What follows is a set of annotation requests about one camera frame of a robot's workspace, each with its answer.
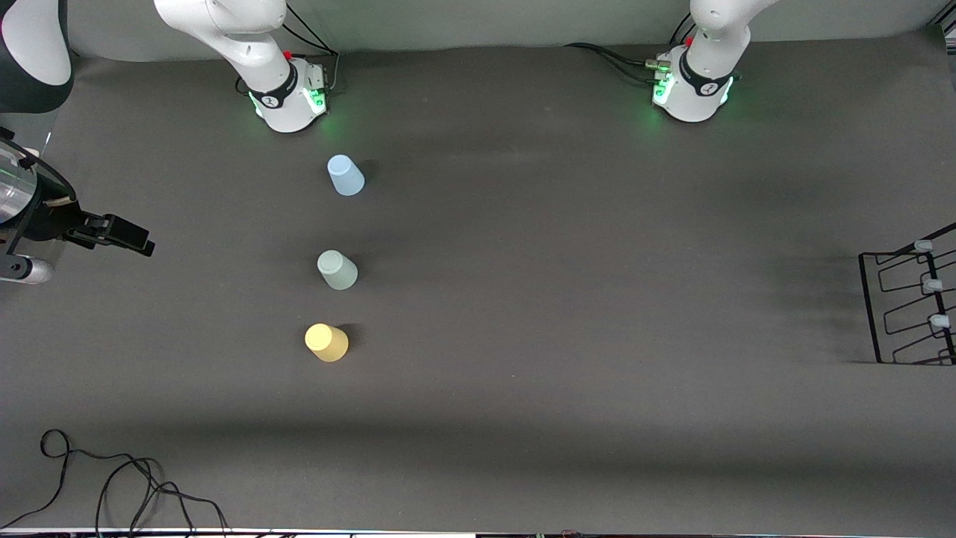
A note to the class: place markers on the yellow plastic cup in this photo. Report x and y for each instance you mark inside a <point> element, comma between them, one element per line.
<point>327,343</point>

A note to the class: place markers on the light blue plastic cup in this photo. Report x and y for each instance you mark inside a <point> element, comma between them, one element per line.
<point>346,176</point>

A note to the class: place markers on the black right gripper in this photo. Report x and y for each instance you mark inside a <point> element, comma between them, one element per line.
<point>54,222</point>

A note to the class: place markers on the pale green plastic cup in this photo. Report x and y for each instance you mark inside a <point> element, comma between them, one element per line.
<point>337,270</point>

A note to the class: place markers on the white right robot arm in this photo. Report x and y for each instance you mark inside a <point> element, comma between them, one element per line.
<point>246,45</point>

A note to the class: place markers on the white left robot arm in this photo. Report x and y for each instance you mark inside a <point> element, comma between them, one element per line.
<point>706,52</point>

